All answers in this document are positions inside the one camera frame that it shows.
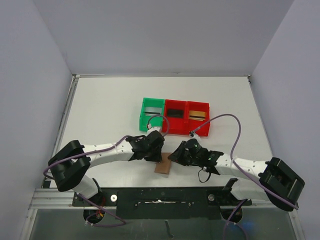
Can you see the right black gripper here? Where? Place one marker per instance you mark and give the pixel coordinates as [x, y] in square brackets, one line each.
[183, 155]

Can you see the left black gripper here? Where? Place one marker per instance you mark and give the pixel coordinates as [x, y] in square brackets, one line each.
[155, 149]

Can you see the brown leather card holder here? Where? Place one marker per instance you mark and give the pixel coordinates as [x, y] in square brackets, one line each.
[164, 166]

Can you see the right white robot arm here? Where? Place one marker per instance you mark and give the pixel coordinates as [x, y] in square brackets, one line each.
[277, 182]

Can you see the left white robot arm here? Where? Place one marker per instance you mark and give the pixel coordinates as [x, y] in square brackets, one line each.
[69, 166]

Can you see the gold card in bin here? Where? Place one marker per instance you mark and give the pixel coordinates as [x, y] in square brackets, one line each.
[197, 115]

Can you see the black credit card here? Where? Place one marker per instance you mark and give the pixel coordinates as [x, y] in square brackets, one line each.
[175, 113]

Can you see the silver credit card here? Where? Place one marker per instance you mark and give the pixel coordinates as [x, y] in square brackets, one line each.
[151, 111]

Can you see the middle red plastic bin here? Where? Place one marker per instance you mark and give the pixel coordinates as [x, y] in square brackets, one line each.
[175, 126]

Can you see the red plastic bin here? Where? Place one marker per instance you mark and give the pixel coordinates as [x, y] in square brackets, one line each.
[175, 126]
[199, 106]

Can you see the right red plastic bin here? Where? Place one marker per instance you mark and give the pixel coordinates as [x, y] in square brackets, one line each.
[199, 106]

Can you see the green plastic bin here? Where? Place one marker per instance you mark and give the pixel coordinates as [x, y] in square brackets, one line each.
[156, 121]

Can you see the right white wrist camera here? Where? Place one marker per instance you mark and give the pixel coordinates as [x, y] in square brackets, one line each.
[194, 135]

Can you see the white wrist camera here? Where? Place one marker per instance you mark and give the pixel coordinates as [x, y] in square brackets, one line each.
[151, 128]
[194, 135]

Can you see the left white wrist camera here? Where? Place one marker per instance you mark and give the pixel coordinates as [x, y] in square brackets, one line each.
[151, 128]

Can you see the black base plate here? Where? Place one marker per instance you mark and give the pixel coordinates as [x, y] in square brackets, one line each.
[169, 203]

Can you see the aluminium frame rail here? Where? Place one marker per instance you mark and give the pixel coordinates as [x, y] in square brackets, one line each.
[51, 198]

